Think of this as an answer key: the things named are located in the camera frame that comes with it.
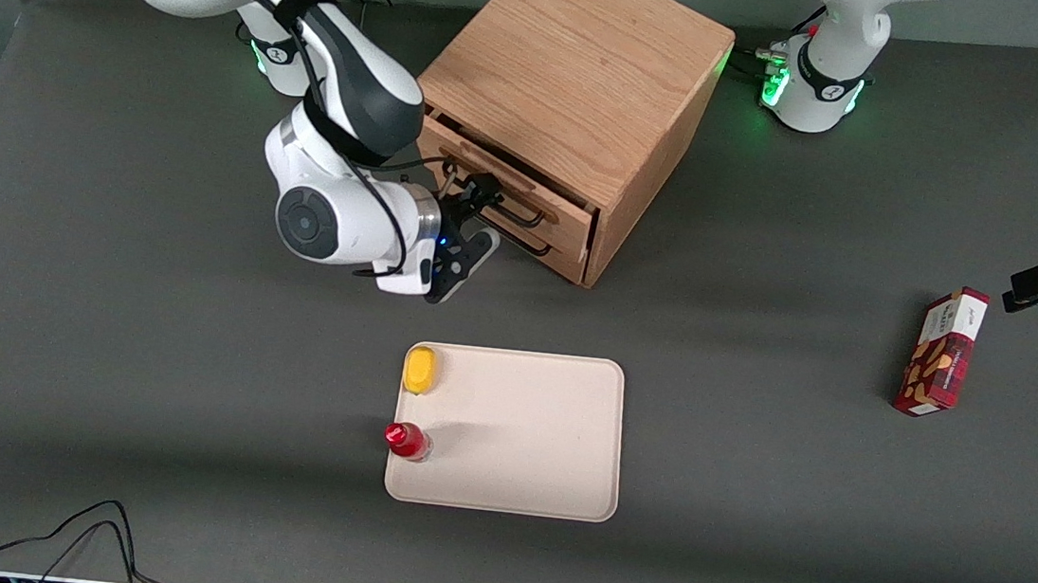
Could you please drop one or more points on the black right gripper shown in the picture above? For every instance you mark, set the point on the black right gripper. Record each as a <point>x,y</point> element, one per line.
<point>459,213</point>

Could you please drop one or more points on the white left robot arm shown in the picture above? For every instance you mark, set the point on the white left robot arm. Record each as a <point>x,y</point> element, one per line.
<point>831,64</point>

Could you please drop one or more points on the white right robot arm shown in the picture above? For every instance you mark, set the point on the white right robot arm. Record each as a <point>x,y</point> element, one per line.
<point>348,85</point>

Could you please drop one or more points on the wooden drawer cabinet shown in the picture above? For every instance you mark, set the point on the wooden drawer cabinet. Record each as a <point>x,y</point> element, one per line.
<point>578,78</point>

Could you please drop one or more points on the red plaid shortbread cookie box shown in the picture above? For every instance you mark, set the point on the red plaid shortbread cookie box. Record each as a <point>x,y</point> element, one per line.
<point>943,356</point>

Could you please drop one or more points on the yellow toy lemon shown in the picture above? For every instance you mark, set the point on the yellow toy lemon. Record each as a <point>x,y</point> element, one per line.
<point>420,370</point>

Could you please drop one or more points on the beige plastic tray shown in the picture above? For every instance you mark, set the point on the beige plastic tray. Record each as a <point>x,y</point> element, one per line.
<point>524,435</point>

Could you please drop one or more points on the red small bottle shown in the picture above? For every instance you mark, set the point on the red small bottle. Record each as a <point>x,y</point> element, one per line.
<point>407,440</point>

